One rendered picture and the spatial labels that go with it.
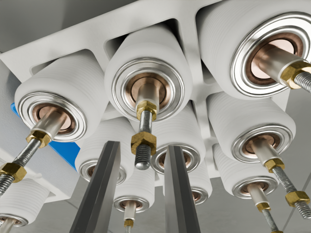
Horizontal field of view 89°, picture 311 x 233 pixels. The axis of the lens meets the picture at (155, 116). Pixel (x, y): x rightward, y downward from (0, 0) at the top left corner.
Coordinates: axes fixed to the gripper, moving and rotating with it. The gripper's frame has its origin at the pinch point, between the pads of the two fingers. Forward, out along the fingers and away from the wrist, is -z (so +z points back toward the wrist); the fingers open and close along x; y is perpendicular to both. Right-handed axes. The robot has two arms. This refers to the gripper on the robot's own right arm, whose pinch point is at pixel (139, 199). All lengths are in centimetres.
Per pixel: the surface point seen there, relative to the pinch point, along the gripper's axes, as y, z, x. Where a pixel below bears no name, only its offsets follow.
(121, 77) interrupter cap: -1.5, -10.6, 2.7
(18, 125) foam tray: 20.1, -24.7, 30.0
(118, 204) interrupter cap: 26.0, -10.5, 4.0
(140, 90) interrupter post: -0.8, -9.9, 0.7
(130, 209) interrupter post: 25.3, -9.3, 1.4
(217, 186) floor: 62, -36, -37
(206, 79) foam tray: 1.7, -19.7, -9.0
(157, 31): -4.7, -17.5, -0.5
